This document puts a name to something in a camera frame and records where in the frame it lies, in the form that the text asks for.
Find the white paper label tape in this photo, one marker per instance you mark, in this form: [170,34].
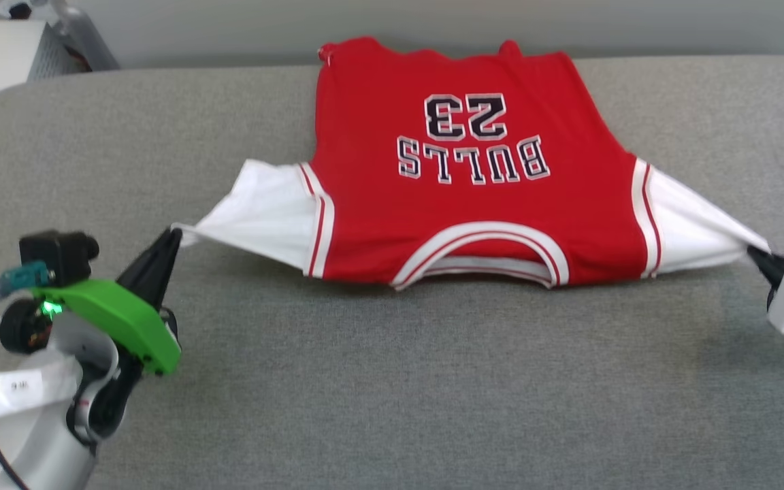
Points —
[18,391]

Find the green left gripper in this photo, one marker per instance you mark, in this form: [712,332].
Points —
[120,313]

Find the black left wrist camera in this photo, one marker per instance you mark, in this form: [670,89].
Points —
[58,255]

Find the red white basketball jersey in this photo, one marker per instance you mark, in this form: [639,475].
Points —
[467,204]

